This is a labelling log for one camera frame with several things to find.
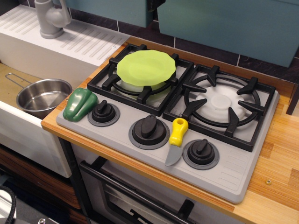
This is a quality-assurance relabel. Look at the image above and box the black burner grate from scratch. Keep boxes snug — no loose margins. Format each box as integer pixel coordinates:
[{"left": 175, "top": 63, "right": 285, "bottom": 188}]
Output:
[
  {"left": 163, "top": 65, "right": 276, "bottom": 152},
  {"left": 87, "top": 44, "right": 194, "bottom": 116}
]

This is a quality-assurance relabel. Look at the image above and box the toy oven door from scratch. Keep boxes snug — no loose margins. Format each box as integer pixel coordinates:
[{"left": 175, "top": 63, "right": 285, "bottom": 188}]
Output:
[{"left": 77, "top": 157, "right": 238, "bottom": 224}]

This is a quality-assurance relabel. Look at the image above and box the teal wall cabinet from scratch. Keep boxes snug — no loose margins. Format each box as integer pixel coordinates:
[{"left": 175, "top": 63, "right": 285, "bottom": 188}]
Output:
[
  {"left": 157, "top": 0, "right": 299, "bottom": 67},
  {"left": 66, "top": 0, "right": 153, "bottom": 28}
]

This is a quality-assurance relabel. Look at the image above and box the right black stove knob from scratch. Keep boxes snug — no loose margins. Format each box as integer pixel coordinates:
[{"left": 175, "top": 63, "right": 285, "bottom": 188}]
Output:
[{"left": 183, "top": 139, "right": 220, "bottom": 170}]

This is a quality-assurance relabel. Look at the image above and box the black stove knob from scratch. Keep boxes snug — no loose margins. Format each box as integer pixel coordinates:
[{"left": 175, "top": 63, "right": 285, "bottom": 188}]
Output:
[
  {"left": 88, "top": 100, "right": 121, "bottom": 127},
  {"left": 128, "top": 114, "right": 170, "bottom": 150},
  {"left": 183, "top": 139, "right": 220, "bottom": 170}
]

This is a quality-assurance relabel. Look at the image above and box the right black burner grate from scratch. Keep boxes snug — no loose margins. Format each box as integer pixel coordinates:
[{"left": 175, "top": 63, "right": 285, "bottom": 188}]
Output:
[{"left": 163, "top": 65, "right": 276, "bottom": 152}]

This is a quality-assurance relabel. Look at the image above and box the small steel saucepan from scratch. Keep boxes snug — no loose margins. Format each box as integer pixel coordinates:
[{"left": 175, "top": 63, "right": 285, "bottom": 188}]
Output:
[{"left": 5, "top": 73, "right": 72, "bottom": 119}]

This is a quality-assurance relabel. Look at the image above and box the left black stove knob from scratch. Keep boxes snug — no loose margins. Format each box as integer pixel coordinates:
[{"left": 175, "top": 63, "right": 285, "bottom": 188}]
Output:
[{"left": 88, "top": 100, "right": 121, "bottom": 127}]

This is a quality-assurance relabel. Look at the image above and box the left black burner grate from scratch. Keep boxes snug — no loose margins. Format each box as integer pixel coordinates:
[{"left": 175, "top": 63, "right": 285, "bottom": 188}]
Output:
[{"left": 87, "top": 44, "right": 194, "bottom": 116}]

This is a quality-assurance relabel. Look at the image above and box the green toy bell pepper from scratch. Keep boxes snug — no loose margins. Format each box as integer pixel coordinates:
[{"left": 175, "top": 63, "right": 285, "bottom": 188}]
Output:
[{"left": 63, "top": 88, "right": 98, "bottom": 122}]

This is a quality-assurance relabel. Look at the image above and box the black oven door handle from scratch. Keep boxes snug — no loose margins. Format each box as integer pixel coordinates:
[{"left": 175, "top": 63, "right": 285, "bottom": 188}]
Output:
[{"left": 79, "top": 161, "right": 191, "bottom": 224}]

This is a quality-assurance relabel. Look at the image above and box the middle black stove knob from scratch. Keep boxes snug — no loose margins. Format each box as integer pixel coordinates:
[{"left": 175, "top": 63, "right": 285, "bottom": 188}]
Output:
[{"left": 128, "top": 114, "right": 170, "bottom": 150}]

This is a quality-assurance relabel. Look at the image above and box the teal wall cabinet left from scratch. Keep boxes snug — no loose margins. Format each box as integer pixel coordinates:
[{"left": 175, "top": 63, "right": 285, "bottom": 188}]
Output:
[{"left": 66, "top": 0, "right": 153, "bottom": 28}]

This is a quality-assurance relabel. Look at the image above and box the light green plastic plate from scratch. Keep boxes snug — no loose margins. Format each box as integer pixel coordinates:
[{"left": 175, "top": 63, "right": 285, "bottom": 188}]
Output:
[{"left": 116, "top": 50, "right": 176, "bottom": 86}]

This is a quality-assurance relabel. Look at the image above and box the grey toy stove top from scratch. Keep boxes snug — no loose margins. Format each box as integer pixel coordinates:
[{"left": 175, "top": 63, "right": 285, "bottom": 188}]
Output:
[{"left": 56, "top": 85, "right": 279, "bottom": 203}]

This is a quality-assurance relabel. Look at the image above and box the grey toy faucet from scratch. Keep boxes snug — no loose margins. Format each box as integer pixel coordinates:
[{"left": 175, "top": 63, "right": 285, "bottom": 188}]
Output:
[{"left": 35, "top": 0, "right": 71, "bottom": 39}]

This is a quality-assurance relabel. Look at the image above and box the teal wall cabinet right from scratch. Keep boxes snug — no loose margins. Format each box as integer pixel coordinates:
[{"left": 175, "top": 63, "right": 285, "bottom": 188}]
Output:
[{"left": 157, "top": 0, "right": 299, "bottom": 67}]

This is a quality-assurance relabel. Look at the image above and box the white toy sink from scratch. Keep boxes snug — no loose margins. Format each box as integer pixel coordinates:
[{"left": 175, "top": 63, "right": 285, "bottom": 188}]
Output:
[{"left": 0, "top": 5, "right": 128, "bottom": 178}]

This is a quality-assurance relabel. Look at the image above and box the yellow handled toy knife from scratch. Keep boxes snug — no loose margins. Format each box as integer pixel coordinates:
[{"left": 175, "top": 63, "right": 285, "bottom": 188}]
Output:
[{"left": 165, "top": 118, "right": 188, "bottom": 166}]

